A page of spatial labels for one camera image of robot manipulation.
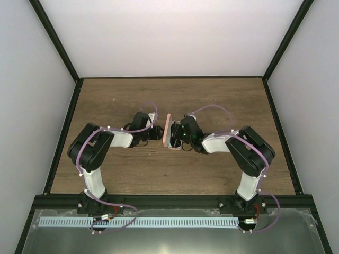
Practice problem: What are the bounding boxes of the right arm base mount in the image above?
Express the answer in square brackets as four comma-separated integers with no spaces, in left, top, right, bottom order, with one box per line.
[218,194,267,216]

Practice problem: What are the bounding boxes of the light blue slotted strip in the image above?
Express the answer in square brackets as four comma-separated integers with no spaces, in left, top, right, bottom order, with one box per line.
[38,216,239,229]

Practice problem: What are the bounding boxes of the purple cable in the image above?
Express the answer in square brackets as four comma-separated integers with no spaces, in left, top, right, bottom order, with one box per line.
[76,101,159,235]
[185,105,281,233]

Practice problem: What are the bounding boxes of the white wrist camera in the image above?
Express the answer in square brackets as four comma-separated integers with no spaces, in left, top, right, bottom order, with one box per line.
[148,112,156,124]
[184,112,197,120]

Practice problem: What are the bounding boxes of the black sunglasses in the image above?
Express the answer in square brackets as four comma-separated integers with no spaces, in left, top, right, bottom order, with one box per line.
[170,123,181,148]

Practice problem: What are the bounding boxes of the pink glasses case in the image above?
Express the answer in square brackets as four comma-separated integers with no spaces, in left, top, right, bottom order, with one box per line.
[162,113,182,150]

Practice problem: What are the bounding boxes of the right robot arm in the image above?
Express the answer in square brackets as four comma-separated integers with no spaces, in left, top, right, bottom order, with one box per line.
[163,114,275,213]

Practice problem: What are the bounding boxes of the grey metal front plate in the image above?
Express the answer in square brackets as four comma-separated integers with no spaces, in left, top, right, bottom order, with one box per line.
[18,208,325,253]

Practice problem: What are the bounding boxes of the black aluminium frame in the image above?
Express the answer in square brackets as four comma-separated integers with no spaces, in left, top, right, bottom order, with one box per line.
[15,0,333,254]

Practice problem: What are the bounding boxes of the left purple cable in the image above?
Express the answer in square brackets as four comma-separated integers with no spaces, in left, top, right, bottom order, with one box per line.
[76,101,159,235]

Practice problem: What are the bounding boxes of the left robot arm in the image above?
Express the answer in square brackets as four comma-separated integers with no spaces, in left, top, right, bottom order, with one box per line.
[67,112,164,214]

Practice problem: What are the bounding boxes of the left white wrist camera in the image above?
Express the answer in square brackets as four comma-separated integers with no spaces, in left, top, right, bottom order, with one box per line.
[148,112,156,124]

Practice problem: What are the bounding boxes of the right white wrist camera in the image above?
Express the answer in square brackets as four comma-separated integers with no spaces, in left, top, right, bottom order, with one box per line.
[184,112,197,120]

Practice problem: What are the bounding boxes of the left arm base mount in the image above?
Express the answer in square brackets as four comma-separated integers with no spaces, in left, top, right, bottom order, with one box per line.
[77,193,123,216]

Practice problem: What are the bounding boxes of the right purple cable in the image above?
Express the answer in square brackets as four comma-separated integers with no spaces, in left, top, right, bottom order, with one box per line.
[185,105,281,233]

